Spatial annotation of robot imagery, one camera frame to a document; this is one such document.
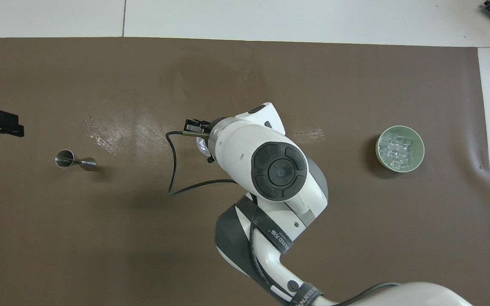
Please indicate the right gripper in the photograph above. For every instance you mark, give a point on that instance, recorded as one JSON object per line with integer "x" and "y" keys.
{"x": 195, "y": 124}

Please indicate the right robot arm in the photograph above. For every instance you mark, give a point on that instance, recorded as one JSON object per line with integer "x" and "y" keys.
{"x": 245, "y": 144}

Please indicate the clear ice cubes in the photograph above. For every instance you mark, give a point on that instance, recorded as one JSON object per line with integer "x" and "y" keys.
{"x": 398, "y": 148}

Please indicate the clear glass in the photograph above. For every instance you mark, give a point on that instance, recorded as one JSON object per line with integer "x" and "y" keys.
{"x": 203, "y": 145}

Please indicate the steel jigger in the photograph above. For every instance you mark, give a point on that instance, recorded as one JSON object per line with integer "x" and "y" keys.
{"x": 64, "y": 159}

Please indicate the green bowl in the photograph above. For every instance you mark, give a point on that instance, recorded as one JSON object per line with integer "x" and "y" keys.
{"x": 420, "y": 158}

